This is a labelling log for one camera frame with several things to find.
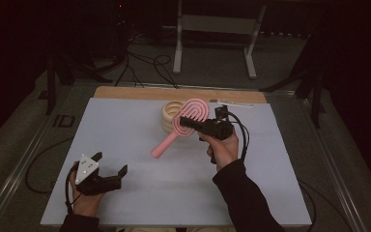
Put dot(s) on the cream ringed cup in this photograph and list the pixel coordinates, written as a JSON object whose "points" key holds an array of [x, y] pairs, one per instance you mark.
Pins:
{"points": [[167, 116]]}

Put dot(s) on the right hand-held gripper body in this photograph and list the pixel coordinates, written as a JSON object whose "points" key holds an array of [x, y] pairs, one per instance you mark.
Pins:
{"points": [[217, 128]]}

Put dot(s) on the grey metal stand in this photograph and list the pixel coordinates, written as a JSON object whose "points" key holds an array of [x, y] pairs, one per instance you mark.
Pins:
{"points": [[217, 24]]}

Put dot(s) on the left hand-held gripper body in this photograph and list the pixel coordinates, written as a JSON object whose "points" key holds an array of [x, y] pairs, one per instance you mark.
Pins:
{"points": [[88, 170]]}

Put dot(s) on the person's left hand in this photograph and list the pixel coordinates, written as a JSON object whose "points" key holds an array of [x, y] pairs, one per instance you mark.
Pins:
{"points": [[87, 203]]}

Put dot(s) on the person's right hand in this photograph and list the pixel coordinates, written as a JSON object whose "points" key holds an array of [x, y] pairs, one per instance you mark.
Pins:
{"points": [[223, 151]]}

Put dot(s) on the black stand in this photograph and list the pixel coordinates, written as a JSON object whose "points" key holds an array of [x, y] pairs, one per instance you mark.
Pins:
{"points": [[312, 83], [58, 71]]}

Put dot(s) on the white table mat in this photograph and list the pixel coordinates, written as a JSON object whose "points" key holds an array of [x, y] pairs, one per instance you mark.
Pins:
{"points": [[174, 187]]}

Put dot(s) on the pink hairbrush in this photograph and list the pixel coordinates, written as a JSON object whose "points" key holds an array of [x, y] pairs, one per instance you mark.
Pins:
{"points": [[164, 146]]}

